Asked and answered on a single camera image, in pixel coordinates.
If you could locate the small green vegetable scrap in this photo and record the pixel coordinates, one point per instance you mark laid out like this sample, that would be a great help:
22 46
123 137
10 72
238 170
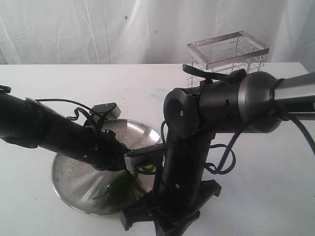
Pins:
149 168

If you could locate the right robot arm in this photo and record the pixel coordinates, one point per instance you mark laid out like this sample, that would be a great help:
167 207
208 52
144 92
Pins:
204 123

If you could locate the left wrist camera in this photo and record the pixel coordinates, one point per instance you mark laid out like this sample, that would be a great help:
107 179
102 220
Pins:
110 110

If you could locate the round stainless steel plate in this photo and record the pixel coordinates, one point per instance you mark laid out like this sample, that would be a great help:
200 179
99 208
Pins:
76 182

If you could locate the green jalapeno pepper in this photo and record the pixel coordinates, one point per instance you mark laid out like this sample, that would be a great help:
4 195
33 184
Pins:
120 182

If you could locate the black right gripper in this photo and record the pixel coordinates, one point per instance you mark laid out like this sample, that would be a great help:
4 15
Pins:
175 204

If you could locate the white backdrop curtain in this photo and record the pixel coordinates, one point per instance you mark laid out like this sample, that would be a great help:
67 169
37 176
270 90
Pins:
148 31

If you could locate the chrome wire utensil holder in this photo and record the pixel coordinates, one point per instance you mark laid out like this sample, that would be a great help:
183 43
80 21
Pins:
228 53

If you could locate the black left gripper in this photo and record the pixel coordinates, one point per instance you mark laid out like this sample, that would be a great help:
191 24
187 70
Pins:
99 149

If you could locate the black handled knife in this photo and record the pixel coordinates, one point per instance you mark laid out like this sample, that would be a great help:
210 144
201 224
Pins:
137 186

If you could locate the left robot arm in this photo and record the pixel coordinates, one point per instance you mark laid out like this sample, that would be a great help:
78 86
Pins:
30 124

